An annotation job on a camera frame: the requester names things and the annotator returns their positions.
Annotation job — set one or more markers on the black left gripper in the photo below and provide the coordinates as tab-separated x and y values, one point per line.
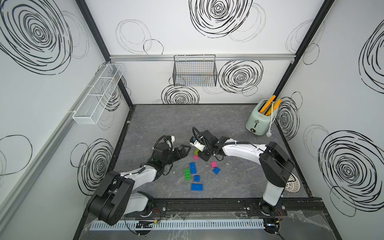
177	155

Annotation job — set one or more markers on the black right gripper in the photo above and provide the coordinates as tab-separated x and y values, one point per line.
204	157

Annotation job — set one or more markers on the blue long lego brick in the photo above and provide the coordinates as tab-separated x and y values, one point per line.
193	168
197	187

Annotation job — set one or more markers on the blue long lego brick front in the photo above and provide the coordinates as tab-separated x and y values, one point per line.
197	187

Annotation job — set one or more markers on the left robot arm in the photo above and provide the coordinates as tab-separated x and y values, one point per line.
115	196

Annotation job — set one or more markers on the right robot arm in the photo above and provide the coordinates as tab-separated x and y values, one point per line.
275	162

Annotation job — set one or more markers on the dark green long lego brick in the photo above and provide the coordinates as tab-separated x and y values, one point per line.
187	174

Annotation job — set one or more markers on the small blue square lego right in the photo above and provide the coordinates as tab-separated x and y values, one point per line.
216	170

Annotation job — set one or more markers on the small blue square lego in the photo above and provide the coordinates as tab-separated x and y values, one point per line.
197	178
216	170

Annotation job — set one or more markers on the mint green toaster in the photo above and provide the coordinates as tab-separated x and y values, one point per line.
259	124

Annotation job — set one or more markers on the orange toast slice right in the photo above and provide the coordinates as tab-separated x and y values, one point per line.
273	107

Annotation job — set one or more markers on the white sink strainer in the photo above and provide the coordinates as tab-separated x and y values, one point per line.
293	184

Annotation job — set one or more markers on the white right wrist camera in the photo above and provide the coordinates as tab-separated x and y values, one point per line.
195	143

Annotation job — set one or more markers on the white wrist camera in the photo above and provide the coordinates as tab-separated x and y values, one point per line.
195	143
170	141

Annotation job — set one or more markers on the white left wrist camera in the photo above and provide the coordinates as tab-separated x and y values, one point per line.
170	141

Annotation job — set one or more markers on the black wire basket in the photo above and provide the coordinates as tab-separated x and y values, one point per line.
195	71

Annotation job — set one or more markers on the grey slotted cable duct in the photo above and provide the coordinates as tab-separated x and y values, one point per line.
220	224

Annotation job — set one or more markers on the white wire shelf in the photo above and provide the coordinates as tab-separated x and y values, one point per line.
95	102

